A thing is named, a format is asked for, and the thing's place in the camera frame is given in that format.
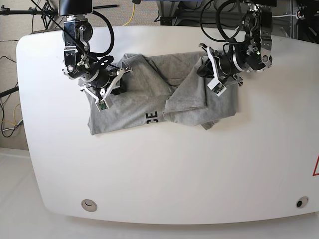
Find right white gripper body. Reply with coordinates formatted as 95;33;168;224
80;67;132;112

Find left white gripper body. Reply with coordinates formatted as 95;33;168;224
198;42;244;97

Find grey T-shirt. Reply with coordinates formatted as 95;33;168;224
88;52;238;135

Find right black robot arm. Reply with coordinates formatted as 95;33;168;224
58;0;131;112

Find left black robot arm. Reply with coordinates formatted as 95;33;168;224
197;0;277;96

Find left table grommet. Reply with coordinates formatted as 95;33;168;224
81;199;97;212

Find table grommet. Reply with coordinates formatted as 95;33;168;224
296;196;309;208
81;199;97;212

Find black tripod stand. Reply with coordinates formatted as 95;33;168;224
0;0;59;34

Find right table grommet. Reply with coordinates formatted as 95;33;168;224
296;196;309;208

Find yellow cable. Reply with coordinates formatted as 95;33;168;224
123;0;140;27

